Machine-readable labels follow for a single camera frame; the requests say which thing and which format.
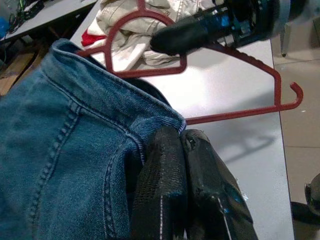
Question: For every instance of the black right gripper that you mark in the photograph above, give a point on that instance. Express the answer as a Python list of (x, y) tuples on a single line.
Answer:
[(245, 22)]

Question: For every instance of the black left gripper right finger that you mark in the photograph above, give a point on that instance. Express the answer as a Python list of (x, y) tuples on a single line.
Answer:
[(212, 200)]

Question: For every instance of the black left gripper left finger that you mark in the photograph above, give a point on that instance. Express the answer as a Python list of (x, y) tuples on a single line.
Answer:
[(160, 187)]

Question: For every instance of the beige white jacket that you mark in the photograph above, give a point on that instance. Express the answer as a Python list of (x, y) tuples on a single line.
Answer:
[(140, 30)]

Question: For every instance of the red plastic hanger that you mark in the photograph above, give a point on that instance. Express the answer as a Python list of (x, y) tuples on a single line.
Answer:
[(225, 115)]

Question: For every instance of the blue denim jacket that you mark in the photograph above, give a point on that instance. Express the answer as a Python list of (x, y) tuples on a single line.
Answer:
[(62, 125)]

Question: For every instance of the black robot foot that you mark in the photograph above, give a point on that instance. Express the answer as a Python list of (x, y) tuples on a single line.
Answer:
[(312, 195)]

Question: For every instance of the grey metal chair leg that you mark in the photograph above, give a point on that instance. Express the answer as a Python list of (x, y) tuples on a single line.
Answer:
[(283, 40)]

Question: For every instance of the grey desk black legs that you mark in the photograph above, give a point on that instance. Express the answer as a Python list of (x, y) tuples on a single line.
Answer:
[(50, 17)]

